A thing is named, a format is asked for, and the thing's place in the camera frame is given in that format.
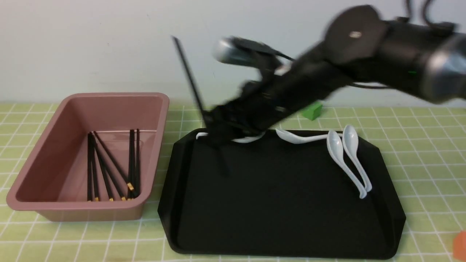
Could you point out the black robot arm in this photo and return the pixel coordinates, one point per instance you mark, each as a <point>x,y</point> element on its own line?
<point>424,61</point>

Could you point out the black chopstick diagonal in bin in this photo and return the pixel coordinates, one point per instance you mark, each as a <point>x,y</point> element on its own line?
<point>113,182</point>

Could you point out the white spoon inner right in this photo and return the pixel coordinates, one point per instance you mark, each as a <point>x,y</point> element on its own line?
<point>336,151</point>

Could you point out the white spoon centre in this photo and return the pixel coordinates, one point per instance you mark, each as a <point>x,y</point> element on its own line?
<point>295,139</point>

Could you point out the black plastic tray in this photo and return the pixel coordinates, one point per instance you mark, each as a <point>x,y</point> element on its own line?
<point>272,198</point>

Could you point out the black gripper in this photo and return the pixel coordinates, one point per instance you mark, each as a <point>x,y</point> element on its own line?
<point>260,105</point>

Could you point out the orange cube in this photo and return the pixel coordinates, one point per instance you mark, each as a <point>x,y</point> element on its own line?
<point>459,246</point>

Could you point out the black chopstick long diagonal bin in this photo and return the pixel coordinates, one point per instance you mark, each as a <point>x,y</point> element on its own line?
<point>124,175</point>

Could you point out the pink plastic bin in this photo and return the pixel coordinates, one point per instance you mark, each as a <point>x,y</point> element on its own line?
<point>53,181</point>

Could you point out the white spoon far left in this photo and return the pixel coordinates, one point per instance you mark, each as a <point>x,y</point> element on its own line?
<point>245,140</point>

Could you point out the white spoon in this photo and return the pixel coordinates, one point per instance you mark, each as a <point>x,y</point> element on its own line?
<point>336,151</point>
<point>295,139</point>
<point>245,140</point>
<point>350,140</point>

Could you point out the green cube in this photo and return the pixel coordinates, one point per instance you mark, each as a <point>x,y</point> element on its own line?
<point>313,111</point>

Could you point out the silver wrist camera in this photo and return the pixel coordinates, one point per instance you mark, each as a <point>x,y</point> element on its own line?
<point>241,52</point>

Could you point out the black chopstick upright in bin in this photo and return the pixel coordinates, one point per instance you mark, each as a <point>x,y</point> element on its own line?
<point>131,164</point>

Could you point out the white spoon outer right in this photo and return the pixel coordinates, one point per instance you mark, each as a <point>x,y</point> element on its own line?
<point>350,140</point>

